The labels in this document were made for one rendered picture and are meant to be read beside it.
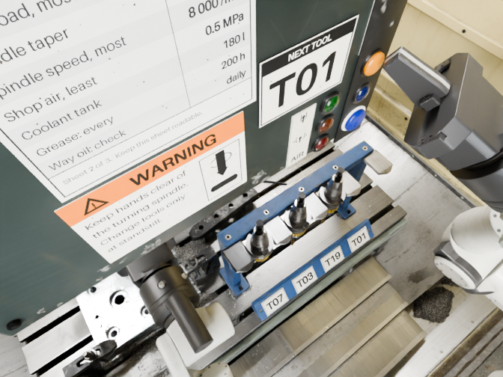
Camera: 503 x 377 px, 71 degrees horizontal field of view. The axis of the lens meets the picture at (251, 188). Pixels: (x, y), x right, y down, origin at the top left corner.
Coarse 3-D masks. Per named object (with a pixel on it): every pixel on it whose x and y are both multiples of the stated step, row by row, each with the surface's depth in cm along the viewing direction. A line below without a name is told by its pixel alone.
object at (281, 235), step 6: (276, 216) 84; (270, 222) 83; (276, 222) 83; (282, 222) 83; (270, 228) 82; (276, 228) 82; (282, 228) 82; (288, 228) 82; (270, 234) 81; (276, 234) 81; (282, 234) 81; (288, 234) 81; (276, 240) 80; (282, 240) 80; (288, 240) 80
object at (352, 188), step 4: (344, 172) 90; (348, 172) 90; (344, 176) 89; (348, 176) 89; (352, 176) 89; (344, 180) 88; (348, 180) 88; (352, 180) 88; (356, 180) 89; (344, 184) 88; (348, 184) 88; (352, 184) 88; (356, 184) 88; (360, 184) 88; (344, 188) 87; (348, 188) 87; (352, 188) 87; (356, 188) 87; (360, 188) 87; (348, 192) 87; (352, 192) 87; (356, 192) 87; (348, 196) 86; (352, 196) 87
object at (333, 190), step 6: (330, 180) 81; (342, 180) 79; (330, 186) 81; (336, 186) 80; (342, 186) 81; (324, 192) 85; (330, 192) 82; (336, 192) 82; (330, 198) 84; (336, 198) 84
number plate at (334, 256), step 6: (330, 252) 106; (336, 252) 107; (324, 258) 105; (330, 258) 106; (336, 258) 107; (342, 258) 108; (324, 264) 106; (330, 264) 107; (336, 264) 108; (324, 270) 107
